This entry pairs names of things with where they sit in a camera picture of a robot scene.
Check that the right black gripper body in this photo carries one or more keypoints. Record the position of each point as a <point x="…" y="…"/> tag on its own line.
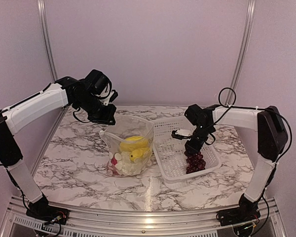
<point x="202" y="133"/>

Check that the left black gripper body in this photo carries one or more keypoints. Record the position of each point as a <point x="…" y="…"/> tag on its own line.
<point x="98" y="114"/>

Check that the purple grape bunch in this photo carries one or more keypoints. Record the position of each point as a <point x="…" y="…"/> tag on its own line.
<point x="195" y="163"/>

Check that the clear dotted zip bag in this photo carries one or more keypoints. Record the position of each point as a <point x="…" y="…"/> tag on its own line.
<point x="126" y="126"/>

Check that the yellow corn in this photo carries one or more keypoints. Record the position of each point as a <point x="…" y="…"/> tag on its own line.
<point x="139" y="154"/>
<point x="132" y="143"/>

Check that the white cauliflower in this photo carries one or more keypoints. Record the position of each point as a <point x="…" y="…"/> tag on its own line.
<point x="130" y="168"/>

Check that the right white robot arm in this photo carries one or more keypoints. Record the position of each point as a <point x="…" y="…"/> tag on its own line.
<point x="273" y="130"/>

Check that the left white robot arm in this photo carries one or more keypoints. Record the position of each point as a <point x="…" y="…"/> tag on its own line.
<point x="94" y="94"/>

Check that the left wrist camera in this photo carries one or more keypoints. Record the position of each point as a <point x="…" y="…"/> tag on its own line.
<point x="110" y="98"/>

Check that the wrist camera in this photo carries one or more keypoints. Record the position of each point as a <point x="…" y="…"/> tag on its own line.
<point x="181" y="134"/>
<point x="110" y="98"/>

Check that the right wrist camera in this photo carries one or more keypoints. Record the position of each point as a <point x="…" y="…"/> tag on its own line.
<point x="181" y="134"/>

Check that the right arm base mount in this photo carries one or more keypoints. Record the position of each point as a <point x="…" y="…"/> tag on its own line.
<point x="246" y="211"/>

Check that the right aluminium frame post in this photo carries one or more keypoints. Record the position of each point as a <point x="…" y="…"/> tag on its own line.
<point x="244" y="43"/>

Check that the aluminium frame post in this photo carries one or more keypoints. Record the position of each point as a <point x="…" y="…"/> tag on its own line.
<point x="46" y="38"/>
<point x="244" y="43"/>

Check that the front aluminium rail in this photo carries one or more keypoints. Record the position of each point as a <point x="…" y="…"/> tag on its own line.
<point x="92" y="222"/>

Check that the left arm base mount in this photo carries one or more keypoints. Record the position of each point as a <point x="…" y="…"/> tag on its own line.
<point x="43" y="211"/>

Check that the left aluminium frame post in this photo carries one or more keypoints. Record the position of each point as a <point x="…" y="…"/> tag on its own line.
<point x="46" y="38"/>

